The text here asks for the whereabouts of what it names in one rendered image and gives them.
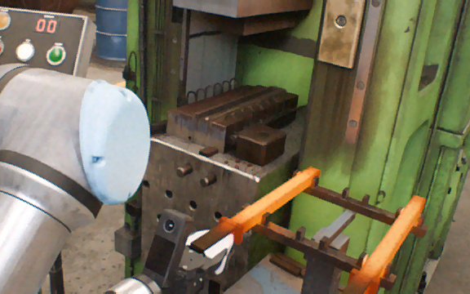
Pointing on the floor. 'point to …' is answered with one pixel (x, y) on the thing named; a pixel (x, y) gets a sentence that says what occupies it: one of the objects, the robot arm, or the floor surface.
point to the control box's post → (56, 278)
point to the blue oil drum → (111, 29)
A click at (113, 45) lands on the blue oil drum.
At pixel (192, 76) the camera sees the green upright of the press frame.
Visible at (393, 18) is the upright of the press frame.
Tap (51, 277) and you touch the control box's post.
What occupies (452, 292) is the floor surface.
